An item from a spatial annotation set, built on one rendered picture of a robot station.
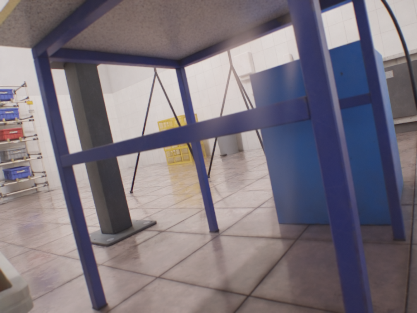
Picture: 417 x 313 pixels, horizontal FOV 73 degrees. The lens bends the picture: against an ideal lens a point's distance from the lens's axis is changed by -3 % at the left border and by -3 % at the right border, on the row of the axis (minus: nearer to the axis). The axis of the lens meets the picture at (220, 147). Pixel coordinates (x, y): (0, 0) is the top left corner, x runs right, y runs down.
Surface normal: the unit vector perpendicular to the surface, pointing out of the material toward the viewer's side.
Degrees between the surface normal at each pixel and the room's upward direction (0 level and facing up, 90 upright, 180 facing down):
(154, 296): 0
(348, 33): 90
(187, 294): 0
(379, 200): 90
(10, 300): 90
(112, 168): 90
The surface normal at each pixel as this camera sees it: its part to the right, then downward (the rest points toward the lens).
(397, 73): -0.57, 0.17
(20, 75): 0.80, -0.13
